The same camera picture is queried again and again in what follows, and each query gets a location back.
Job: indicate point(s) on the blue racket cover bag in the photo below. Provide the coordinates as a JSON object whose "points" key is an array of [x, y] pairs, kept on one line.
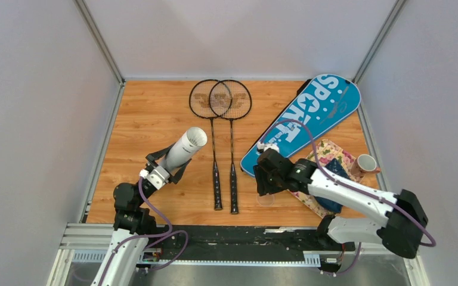
{"points": [[319, 105]]}

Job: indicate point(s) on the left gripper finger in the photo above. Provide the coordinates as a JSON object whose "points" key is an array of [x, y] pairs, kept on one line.
{"points": [[176, 177], [154, 157]]}

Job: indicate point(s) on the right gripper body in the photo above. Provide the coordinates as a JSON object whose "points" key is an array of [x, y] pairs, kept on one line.
{"points": [[266, 184]]}

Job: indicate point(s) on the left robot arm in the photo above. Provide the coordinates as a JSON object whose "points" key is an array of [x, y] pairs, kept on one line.
{"points": [[134, 228]]}

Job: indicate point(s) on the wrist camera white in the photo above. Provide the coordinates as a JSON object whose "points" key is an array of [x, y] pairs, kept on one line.
{"points": [[262, 147], [143, 173]]}

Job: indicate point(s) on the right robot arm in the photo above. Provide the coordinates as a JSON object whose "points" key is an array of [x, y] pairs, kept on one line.
{"points": [[396, 221]]}

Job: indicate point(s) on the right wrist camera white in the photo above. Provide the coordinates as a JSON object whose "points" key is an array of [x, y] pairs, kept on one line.
{"points": [[262, 147]]}

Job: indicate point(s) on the clear plastic tube lid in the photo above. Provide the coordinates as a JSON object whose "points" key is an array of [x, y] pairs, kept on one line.
{"points": [[266, 200]]}

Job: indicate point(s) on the blue leaf-shaped dish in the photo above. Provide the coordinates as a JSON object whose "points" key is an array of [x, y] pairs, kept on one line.
{"points": [[332, 206]]}

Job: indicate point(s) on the floral tray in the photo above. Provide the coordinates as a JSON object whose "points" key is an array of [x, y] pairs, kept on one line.
{"points": [[327, 151]]}

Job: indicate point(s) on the white shuttlecock tube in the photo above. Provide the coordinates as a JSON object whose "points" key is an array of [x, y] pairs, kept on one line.
{"points": [[184, 149]]}

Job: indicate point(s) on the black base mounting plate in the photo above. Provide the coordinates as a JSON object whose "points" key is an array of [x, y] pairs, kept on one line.
{"points": [[247, 243]]}

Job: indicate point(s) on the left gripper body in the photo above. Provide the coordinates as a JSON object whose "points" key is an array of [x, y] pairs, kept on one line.
{"points": [[167, 173]]}

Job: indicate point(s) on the white and pink mug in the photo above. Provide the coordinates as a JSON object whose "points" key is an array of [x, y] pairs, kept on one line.
{"points": [[364, 165]]}

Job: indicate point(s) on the black badminton racket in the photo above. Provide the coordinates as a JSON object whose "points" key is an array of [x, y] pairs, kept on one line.
{"points": [[213, 158], [239, 108]]}

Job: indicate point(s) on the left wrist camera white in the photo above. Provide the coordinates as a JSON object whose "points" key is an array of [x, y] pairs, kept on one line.
{"points": [[143, 173]]}

